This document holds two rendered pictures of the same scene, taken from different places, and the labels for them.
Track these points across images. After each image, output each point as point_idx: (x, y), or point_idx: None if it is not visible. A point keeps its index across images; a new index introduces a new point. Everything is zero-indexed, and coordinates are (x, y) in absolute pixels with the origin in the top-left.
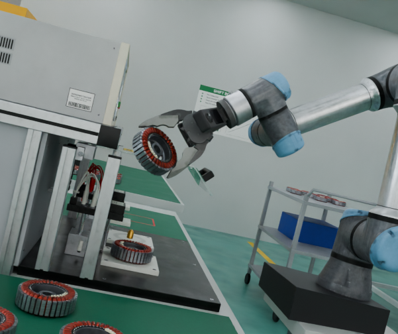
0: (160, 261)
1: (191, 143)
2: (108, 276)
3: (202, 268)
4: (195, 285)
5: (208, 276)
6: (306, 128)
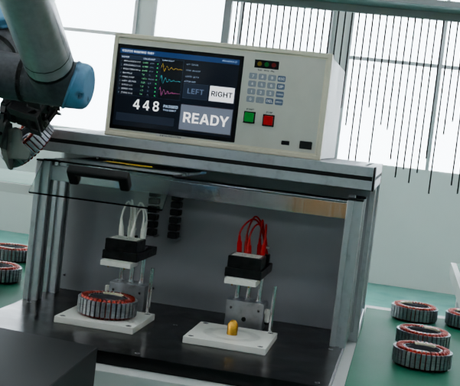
0: (131, 336)
1: (17, 122)
2: (37, 304)
3: (167, 377)
4: (24, 331)
5: (119, 371)
6: (19, 53)
